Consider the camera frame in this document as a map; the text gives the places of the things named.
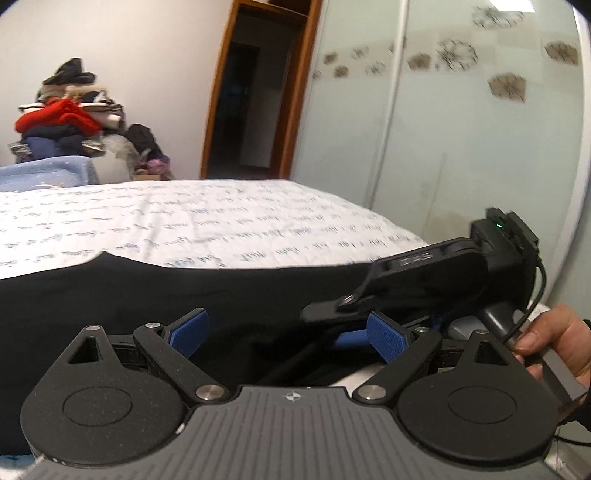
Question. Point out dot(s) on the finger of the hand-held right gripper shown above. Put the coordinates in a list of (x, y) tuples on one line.
[(332, 310), (351, 338)]

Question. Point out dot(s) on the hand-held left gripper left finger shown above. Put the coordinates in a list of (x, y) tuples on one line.
[(189, 331)]

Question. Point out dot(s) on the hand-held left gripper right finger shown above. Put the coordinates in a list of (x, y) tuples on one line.
[(387, 337)]

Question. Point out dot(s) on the black pants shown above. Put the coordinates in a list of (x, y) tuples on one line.
[(138, 295)]

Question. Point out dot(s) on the person's right hand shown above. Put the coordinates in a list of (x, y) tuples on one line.
[(565, 330)]

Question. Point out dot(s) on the bed with script-printed sheet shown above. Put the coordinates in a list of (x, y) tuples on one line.
[(184, 221)]

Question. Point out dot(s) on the frosted glass wardrobe door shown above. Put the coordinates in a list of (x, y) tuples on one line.
[(346, 115), (485, 138)]

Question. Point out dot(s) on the purple cloth item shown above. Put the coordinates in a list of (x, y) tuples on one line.
[(157, 165)]

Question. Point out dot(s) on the white plastic bag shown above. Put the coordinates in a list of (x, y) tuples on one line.
[(115, 161)]

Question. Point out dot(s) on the black backpack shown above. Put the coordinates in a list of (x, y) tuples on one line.
[(143, 138)]

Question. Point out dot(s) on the pile of clothes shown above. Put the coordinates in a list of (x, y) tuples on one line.
[(60, 120)]

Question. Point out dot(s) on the wooden door frame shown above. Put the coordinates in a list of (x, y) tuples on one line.
[(217, 92)]

